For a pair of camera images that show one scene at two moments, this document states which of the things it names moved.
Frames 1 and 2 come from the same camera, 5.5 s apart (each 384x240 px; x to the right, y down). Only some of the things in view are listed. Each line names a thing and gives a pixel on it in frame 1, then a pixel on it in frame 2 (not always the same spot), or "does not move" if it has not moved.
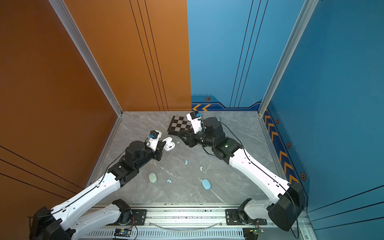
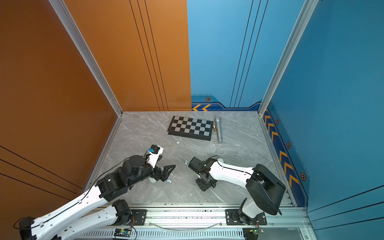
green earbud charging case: x=152 y=177 does not move
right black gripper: x=191 y=138 → x=203 y=187
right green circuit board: x=256 y=231 does not move
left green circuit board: x=122 y=232 does not move
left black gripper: x=158 y=151 → x=159 y=176
